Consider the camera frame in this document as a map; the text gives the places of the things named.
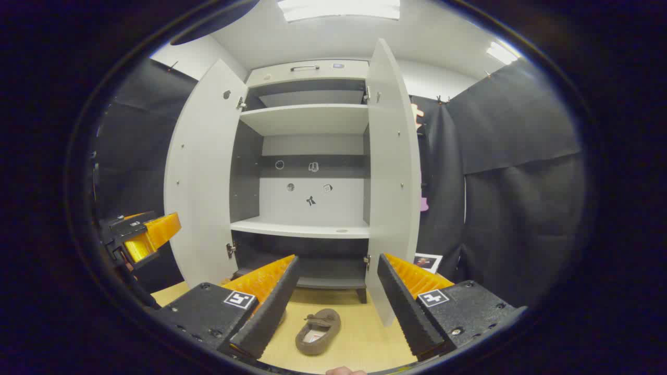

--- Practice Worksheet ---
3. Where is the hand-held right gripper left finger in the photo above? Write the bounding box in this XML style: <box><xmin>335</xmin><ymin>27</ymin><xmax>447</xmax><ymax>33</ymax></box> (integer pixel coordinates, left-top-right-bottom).
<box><xmin>154</xmin><ymin>255</ymin><xmax>301</xmax><ymax>360</ymax></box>

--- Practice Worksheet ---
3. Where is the white cabinet drawer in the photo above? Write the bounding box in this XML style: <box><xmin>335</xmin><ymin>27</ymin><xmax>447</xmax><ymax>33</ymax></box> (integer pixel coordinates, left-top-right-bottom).
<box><xmin>245</xmin><ymin>60</ymin><xmax>369</xmax><ymax>88</ymax></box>

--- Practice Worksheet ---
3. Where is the small ceiling light panel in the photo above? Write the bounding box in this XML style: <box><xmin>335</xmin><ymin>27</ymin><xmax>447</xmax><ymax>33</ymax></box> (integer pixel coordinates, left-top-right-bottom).
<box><xmin>486</xmin><ymin>42</ymin><xmax>520</xmax><ymax>66</ymax></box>

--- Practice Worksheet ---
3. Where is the large ceiling light panel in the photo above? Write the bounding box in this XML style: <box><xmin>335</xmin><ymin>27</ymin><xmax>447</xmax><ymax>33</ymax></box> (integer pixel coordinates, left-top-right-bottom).
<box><xmin>276</xmin><ymin>0</ymin><xmax>401</xmax><ymax>22</ymax></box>

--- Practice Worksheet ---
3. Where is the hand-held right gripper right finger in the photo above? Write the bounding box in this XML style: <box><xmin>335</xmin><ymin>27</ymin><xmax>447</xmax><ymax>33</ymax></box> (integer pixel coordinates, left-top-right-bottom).
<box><xmin>377</xmin><ymin>253</ymin><xmax>527</xmax><ymax>360</ymax></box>

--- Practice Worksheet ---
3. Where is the white shoe cabinet door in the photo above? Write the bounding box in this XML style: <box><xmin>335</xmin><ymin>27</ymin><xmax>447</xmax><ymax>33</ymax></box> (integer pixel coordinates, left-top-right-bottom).
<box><xmin>365</xmin><ymin>38</ymin><xmax>422</xmax><ymax>327</ymax></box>
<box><xmin>164</xmin><ymin>59</ymin><xmax>248</xmax><ymax>290</ymax></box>

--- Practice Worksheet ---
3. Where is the grey white shoe cabinet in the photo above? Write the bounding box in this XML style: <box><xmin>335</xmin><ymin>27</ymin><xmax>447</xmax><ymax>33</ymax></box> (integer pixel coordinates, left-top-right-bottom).
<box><xmin>229</xmin><ymin>59</ymin><xmax>372</xmax><ymax>304</ymax></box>

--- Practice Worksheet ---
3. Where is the brown fuzzy shoe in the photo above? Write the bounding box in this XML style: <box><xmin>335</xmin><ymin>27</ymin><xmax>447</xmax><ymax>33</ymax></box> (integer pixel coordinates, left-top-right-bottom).
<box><xmin>295</xmin><ymin>308</ymin><xmax>342</xmax><ymax>356</ymax></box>

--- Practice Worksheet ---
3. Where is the black backdrop cloth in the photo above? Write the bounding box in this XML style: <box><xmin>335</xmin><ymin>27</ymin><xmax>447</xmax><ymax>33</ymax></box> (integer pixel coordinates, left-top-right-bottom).
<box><xmin>94</xmin><ymin>57</ymin><xmax>201</xmax><ymax>295</ymax></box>
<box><xmin>409</xmin><ymin>65</ymin><xmax>587</xmax><ymax>308</ymax></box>

